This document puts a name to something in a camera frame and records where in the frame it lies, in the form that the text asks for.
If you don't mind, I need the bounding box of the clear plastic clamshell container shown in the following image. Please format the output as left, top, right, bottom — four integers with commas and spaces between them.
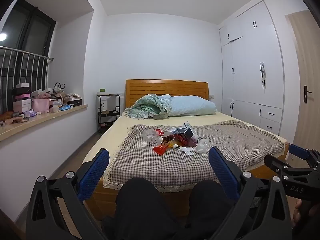
141, 128, 163, 145

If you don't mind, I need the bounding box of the wooden door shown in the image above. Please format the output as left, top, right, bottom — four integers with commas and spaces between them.
285, 10, 320, 155

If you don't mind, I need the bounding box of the person's right leg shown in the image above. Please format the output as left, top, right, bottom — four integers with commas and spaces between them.
185, 179, 253, 240

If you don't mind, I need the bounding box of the brown checked cloth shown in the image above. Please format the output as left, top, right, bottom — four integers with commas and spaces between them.
103, 120, 285, 193

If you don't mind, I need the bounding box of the woven handbag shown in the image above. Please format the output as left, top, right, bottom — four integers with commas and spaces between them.
53, 82, 66, 94

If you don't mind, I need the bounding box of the pink blue wrapper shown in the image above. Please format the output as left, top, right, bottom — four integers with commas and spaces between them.
186, 135, 199, 147

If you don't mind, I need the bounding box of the person's leg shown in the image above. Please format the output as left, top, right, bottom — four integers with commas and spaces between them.
101, 177, 185, 240
185, 179, 253, 240

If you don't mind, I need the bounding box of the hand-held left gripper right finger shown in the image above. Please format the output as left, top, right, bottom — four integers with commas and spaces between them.
208, 146, 293, 240

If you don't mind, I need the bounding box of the white wardrobe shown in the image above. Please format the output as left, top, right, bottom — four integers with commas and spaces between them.
219, 0, 285, 135

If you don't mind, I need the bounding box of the person's right hand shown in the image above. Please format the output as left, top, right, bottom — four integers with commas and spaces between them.
293, 200, 304, 222

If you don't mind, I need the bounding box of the beige windowsill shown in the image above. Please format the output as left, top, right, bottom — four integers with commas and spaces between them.
0, 104, 89, 142

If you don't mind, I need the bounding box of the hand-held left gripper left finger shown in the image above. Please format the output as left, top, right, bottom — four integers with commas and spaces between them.
26, 148, 110, 240

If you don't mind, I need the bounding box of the wooden bed frame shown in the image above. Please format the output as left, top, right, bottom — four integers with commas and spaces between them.
82, 79, 290, 220

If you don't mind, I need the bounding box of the metal window railing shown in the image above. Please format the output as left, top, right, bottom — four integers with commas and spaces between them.
0, 45, 54, 115

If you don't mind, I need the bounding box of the green quilt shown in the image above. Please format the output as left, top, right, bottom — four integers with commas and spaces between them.
124, 93, 173, 120

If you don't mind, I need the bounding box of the person's left leg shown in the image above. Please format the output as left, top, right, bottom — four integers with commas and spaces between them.
101, 177, 185, 240

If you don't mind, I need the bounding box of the pink bag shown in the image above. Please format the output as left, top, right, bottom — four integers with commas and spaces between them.
32, 98, 50, 113

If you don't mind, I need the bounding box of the dark window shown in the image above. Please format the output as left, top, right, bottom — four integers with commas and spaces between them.
0, 0, 57, 113

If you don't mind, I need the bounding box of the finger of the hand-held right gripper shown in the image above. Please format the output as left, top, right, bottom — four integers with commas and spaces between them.
264, 154, 320, 180
288, 144, 320, 161

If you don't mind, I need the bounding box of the light blue pillow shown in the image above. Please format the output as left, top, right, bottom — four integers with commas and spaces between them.
152, 95, 218, 118

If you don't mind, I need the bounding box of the black door handle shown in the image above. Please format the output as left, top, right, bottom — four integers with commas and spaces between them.
303, 85, 312, 103

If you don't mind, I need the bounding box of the hanging wardrobe ornament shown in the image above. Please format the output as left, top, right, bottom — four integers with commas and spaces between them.
259, 62, 267, 90

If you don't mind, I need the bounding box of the black rolling cart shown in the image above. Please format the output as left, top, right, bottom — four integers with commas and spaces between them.
97, 94, 122, 136

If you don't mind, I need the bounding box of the clear plastic bag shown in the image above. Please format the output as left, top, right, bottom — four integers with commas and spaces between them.
195, 139, 209, 154

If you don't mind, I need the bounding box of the red plastic wrapper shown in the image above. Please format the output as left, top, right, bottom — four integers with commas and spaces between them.
153, 144, 168, 155

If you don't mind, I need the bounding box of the black carton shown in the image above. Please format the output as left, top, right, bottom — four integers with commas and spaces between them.
174, 127, 194, 140

